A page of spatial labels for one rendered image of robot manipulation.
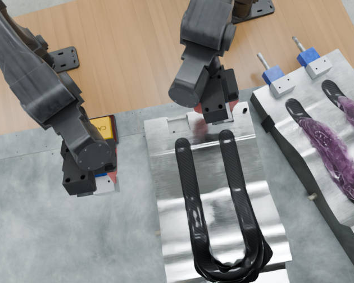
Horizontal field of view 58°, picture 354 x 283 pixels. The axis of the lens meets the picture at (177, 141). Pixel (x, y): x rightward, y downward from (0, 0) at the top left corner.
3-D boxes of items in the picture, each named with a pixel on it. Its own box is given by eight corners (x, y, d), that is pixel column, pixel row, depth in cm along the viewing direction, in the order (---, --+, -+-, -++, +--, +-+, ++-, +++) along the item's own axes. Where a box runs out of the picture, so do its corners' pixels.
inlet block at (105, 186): (91, 141, 77) (84, 136, 71) (112, 137, 77) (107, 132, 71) (99, 196, 74) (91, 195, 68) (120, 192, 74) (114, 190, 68)
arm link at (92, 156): (126, 148, 54) (88, 101, 44) (84, 180, 53) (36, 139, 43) (99, 112, 61) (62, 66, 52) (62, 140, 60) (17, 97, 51)
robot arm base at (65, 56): (70, 53, 87) (65, 31, 89) (-2, 73, 86) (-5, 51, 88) (80, 67, 94) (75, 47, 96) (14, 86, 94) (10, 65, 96)
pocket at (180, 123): (167, 121, 83) (166, 116, 79) (187, 117, 83) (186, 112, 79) (169, 137, 82) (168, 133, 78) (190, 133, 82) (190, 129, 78)
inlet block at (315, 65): (282, 45, 90) (287, 35, 84) (298, 38, 90) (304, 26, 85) (308, 83, 86) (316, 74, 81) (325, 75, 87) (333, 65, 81)
